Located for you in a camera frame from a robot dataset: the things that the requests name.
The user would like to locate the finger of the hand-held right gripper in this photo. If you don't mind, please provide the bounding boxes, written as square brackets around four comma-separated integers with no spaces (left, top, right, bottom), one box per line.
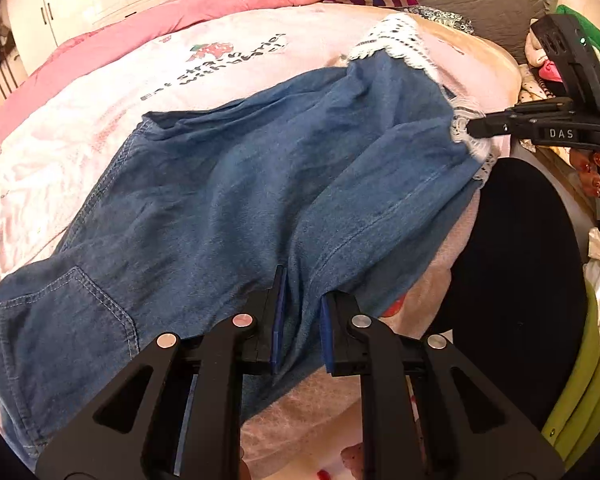
[512,97,576,117]
[467,115,534,140]

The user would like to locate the lime green jacket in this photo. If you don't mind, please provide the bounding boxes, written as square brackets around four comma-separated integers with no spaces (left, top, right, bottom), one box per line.
[540,280,600,467]

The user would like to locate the pink quilt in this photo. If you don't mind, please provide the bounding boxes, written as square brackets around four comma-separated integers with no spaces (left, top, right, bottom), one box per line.
[0,0,331,151]

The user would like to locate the black round stool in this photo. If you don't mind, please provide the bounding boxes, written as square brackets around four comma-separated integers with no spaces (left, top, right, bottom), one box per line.
[450,157,588,433]

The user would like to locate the pink printed bed sheet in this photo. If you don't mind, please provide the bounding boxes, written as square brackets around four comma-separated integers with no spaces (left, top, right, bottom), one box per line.
[0,2,511,480]

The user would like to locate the green plush toy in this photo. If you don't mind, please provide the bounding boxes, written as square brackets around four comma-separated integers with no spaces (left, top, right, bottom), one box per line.
[555,4,600,73]

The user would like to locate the dark floral cloth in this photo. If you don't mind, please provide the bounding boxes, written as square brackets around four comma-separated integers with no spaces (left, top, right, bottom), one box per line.
[405,4,476,36]

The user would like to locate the person's right hand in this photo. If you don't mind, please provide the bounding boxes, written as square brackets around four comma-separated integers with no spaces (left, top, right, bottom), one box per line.
[570,139,600,197]

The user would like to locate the beige bed pad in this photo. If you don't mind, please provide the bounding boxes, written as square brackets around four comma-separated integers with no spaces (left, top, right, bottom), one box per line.
[472,32,523,106]

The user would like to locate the blue denim pants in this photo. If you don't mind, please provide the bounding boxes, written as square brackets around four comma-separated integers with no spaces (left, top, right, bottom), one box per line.
[0,12,506,471]

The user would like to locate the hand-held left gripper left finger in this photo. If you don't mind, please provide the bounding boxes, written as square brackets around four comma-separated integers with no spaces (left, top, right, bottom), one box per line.
[35,265,288,480]

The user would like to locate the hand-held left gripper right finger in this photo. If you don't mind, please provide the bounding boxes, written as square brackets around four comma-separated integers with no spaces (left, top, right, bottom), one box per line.
[320,291,566,480]

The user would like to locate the pile of soft toys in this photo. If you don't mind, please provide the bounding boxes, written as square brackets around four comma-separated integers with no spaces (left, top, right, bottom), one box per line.
[517,17,576,103]

